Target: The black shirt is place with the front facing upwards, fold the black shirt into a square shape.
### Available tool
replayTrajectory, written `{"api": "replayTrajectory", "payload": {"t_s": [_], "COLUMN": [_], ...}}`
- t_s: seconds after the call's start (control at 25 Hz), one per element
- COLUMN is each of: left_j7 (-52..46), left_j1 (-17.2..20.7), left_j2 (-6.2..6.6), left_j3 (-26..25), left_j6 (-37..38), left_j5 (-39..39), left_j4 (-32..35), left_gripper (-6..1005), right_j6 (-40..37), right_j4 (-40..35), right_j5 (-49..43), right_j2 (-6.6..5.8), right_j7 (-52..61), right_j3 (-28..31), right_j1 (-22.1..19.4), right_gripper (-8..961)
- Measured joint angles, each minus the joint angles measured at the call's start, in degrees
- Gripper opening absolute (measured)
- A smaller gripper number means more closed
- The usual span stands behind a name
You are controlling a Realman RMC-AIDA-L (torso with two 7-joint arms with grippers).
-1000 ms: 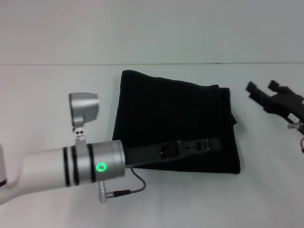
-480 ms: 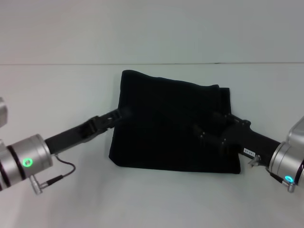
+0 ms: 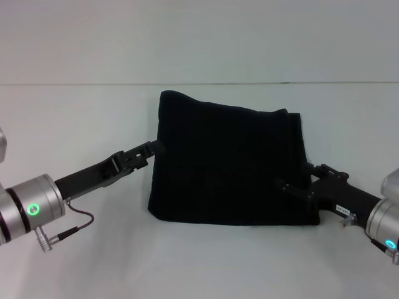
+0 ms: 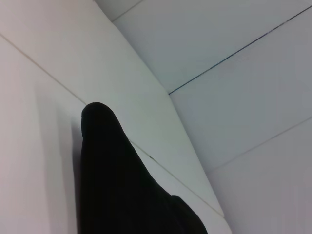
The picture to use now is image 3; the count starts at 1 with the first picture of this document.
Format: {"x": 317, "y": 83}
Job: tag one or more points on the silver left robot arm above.
{"x": 28, "y": 208}

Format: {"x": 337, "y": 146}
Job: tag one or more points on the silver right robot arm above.
{"x": 385, "y": 218}

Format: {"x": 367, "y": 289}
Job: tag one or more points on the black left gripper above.
{"x": 90, "y": 176}

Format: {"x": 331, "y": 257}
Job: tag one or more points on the black shirt with FREE print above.
{"x": 230, "y": 162}

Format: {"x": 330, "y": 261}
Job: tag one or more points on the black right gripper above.
{"x": 343, "y": 199}

